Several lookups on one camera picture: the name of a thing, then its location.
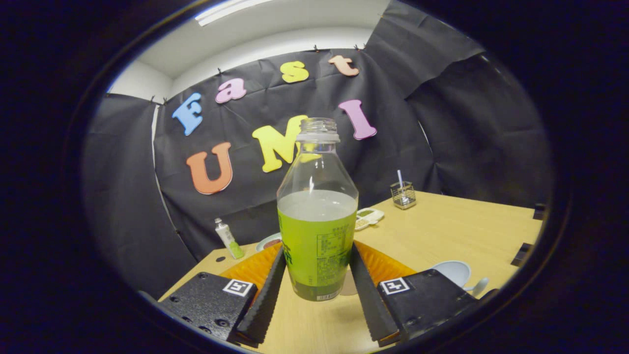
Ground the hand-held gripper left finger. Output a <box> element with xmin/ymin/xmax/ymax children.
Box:
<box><xmin>156</xmin><ymin>244</ymin><xmax>287</xmax><ymax>347</ymax></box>

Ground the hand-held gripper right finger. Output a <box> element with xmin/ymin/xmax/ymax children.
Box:
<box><xmin>349</xmin><ymin>240</ymin><xmax>480</xmax><ymax>347</ymax></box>

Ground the round brown coaster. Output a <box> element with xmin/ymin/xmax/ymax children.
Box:
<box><xmin>339</xmin><ymin>268</ymin><xmax>358</xmax><ymax>296</ymax></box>

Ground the green label juice bottle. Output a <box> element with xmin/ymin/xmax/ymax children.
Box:
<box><xmin>276</xmin><ymin>117</ymin><xmax>359</xmax><ymax>302</ymax></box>

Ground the white cup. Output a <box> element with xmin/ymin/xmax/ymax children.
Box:
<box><xmin>431</xmin><ymin>260</ymin><xmax>490</xmax><ymax>298</ymax></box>

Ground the small white green bottle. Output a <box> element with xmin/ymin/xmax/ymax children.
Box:
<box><xmin>214</xmin><ymin>218</ymin><xmax>245</xmax><ymax>260</ymax></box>

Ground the pale green plate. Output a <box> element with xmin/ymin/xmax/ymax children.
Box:
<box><xmin>256</xmin><ymin>232</ymin><xmax>283</xmax><ymax>252</ymax></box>

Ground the white divided tray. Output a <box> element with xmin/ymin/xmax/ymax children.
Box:
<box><xmin>355</xmin><ymin>207</ymin><xmax>385</xmax><ymax>232</ymax></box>

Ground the wooden table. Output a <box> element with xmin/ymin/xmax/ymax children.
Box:
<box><xmin>157</xmin><ymin>191</ymin><xmax>543</xmax><ymax>354</ymax></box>

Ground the ceiling light panel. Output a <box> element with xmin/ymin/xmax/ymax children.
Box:
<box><xmin>195</xmin><ymin>0</ymin><xmax>276</xmax><ymax>27</ymax></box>

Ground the wire mesh holder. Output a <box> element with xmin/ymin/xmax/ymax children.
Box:
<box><xmin>390</xmin><ymin>181</ymin><xmax>417</xmax><ymax>210</ymax></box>

